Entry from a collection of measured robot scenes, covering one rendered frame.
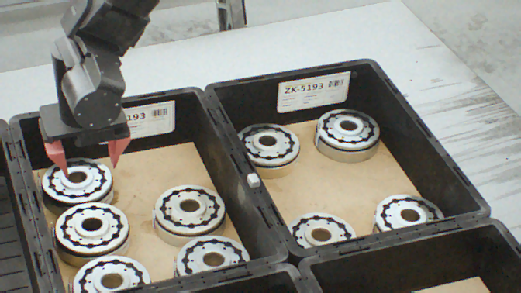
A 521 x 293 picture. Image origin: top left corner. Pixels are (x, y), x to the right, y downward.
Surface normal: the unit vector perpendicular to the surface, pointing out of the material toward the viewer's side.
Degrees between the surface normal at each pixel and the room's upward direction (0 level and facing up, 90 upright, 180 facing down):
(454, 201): 90
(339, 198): 0
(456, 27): 0
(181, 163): 0
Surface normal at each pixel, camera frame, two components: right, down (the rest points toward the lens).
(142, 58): 0.06, -0.77
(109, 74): 0.59, -0.69
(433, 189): -0.94, 0.18
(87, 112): 0.38, 0.62
